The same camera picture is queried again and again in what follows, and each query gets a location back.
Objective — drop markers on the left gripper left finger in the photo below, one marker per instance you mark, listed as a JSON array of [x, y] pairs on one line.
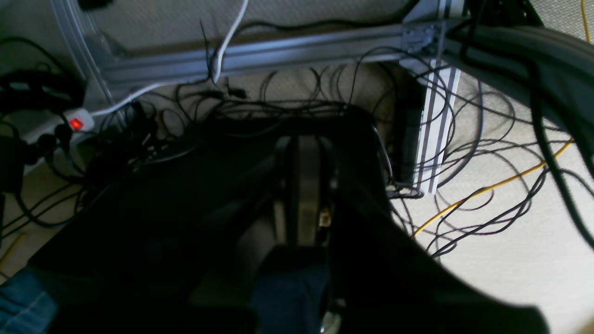
[[129, 262]]

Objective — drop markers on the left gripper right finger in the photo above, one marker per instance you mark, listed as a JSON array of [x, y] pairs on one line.
[[380, 280]]

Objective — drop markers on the white power strip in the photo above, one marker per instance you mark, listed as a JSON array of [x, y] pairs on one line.
[[32, 126]]

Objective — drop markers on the aluminium frame rail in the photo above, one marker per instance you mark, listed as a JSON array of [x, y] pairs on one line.
[[113, 77]]

